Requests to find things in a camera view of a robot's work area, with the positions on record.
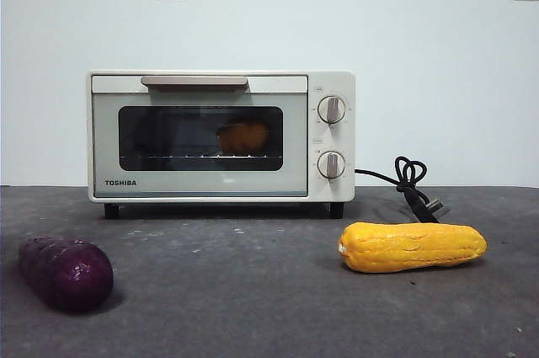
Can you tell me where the black power cable with plug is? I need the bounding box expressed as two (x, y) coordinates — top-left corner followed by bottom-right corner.
(355, 156), (451, 224)

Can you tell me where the yellow corn cob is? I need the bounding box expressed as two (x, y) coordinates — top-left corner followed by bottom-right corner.
(337, 222), (488, 274)

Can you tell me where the beige oven knob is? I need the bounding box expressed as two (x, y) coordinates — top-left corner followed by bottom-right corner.
(316, 95), (347, 126)
(316, 150), (346, 180)

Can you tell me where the white toaster oven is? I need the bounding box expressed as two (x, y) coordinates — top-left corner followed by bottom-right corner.
(87, 70), (356, 220)

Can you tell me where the white glass oven door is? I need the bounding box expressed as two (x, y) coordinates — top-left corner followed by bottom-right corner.
(91, 74), (309, 199)

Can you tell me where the brown potato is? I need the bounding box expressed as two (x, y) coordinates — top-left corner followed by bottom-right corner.
(216, 121), (270, 155)

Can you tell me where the purple sweet potato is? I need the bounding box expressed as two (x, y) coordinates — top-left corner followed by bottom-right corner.
(17, 236), (115, 313)

